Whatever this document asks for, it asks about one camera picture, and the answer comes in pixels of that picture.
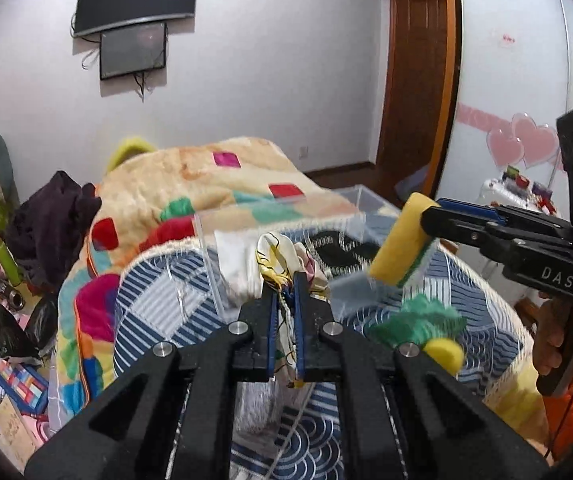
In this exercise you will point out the dark purple clothing pile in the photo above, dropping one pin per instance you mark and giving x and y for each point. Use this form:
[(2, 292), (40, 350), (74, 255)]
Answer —
[(49, 230)]

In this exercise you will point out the yellow green plush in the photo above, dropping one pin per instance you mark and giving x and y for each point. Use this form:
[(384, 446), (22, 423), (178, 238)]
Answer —
[(129, 150)]

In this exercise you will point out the brown wooden door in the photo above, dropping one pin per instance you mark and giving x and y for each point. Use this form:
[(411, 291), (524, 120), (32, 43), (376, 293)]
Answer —
[(414, 75)]

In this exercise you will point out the black plastic bag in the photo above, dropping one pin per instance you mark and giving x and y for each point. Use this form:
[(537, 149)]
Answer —
[(11, 335)]

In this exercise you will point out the pink heart decorations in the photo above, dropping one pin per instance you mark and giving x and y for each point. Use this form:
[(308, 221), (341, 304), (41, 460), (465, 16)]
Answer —
[(526, 142)]

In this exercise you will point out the blue striped quilt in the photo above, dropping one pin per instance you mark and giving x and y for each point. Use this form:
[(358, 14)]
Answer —
[(156, 305)]

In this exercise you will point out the small yellow sponge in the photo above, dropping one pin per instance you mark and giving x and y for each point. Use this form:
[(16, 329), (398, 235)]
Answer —
[(445, 355)]

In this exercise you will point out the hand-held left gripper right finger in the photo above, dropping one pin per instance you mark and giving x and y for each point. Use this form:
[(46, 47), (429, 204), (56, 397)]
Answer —
[(301, 322)]

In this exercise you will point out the green yellow toy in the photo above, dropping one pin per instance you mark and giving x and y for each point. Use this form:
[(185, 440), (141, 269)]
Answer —
[(416, 322)]

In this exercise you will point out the colourful striped floor box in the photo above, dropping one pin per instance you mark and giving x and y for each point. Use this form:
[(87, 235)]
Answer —
[(21, 385)]

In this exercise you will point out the small dark wall monitor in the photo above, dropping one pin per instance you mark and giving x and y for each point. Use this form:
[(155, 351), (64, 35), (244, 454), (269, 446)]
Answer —
[(133, 50)]

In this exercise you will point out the white side table with clutter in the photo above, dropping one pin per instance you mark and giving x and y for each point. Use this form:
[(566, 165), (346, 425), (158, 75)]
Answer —
[(521, 190)]

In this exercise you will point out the white yellow patterned cloth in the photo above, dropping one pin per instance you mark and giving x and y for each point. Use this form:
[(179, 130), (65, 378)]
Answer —
[(274, 260)]

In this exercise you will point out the clear plastic box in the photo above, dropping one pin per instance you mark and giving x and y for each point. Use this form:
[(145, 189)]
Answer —
[(351, 200)]

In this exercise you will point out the yellow green sponge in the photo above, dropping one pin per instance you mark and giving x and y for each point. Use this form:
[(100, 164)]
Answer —
[(399, 250)]

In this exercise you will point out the colourful patchwork blanket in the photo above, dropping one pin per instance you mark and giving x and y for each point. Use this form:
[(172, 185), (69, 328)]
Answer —
[(176, 180)]

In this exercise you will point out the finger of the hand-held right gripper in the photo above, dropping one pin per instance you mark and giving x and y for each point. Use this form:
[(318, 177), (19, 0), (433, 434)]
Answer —
[(466, 232), (466, 206)]

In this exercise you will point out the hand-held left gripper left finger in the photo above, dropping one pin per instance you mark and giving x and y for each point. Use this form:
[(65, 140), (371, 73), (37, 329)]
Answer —
[(272, 322)]

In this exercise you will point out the white wall socket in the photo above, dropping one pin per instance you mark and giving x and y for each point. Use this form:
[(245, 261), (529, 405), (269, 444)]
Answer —
[(305, 151)]

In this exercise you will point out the person's right hand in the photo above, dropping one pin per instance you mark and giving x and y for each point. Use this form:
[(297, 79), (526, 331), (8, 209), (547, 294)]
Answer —
[(546, 345)]

